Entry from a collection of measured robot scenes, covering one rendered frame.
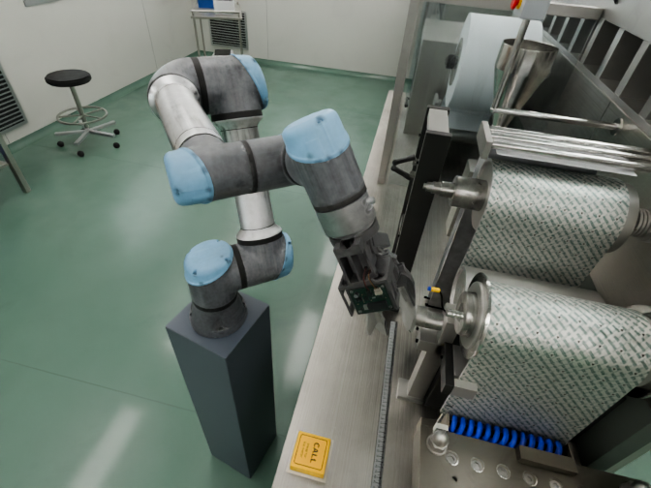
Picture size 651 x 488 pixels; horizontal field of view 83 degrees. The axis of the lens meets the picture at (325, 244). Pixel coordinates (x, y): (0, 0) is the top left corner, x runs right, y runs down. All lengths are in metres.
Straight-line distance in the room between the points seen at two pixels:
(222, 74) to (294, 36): 5.49
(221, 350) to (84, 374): 1.31
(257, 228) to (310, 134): 0.50
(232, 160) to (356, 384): 0.64
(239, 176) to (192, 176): 0.06
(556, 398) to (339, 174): 0.53
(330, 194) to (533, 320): 0.37
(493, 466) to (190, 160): 0.71
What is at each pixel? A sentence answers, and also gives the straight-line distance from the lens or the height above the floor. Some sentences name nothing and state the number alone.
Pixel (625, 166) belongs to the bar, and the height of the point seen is 1.45.
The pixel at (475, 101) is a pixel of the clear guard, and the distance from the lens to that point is 1.51.
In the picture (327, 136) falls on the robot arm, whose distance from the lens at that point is 0.44.
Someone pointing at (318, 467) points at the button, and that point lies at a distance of 0.85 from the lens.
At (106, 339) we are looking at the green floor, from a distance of 2.33.
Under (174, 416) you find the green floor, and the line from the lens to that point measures 1.98.
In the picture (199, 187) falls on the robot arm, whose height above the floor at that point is 1.47.
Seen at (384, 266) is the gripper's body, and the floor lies 1.39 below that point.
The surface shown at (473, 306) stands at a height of 1.28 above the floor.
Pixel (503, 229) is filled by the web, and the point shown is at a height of 1.31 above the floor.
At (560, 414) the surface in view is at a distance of 0.82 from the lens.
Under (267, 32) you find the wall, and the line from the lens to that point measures 6.46.
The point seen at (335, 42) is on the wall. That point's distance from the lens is 6.19.
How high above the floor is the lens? 1.74
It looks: 41 degrees down
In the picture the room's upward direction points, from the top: 5 degrees clockwise
